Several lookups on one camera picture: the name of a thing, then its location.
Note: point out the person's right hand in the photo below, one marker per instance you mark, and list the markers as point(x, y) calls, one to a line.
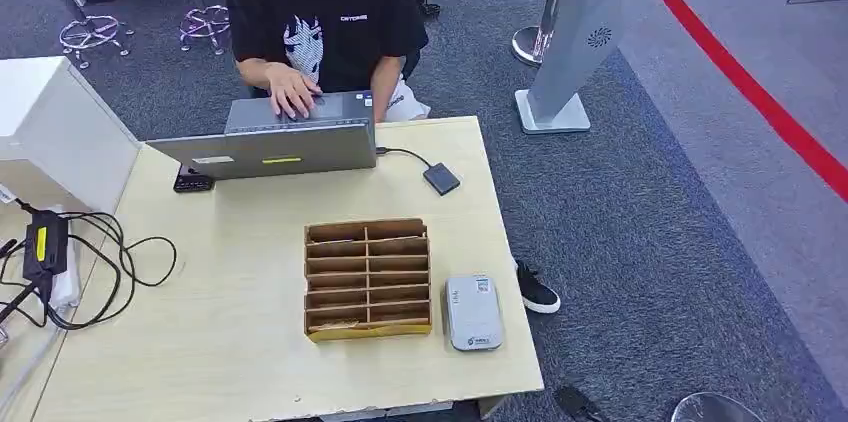
point(291, 91)

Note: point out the grey laptop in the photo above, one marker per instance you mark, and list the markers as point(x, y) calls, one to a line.
point(278, 150)

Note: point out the seated person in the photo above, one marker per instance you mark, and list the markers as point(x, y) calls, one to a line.
point(344, 2)

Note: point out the black usb hub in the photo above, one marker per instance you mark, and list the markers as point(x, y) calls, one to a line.
point(193, 182)

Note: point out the black external drive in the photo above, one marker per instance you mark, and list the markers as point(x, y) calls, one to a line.
point(442, 179)

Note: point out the wooden card box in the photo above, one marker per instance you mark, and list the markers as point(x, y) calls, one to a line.
point(344, 273)

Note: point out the white cabinet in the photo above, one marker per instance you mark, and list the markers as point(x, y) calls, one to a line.
point(60, 121)

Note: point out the grey card reader device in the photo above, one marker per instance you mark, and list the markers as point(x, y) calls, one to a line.
point(473, 313)

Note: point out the black power adapter yellow label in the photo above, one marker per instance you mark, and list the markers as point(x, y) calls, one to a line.
point(45, 247)

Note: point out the grey kiosk stand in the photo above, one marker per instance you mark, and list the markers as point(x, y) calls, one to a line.
point(580, 15)

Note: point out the white power block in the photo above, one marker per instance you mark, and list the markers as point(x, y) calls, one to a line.
point(65, 286)

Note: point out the black shoe white sole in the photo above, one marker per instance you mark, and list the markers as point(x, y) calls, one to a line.
point(535, 292)

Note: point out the round glass dome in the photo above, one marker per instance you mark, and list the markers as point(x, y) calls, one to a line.
point(712, 409)

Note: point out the chrome stanchion post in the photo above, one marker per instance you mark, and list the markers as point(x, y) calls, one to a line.
point(530, 44)

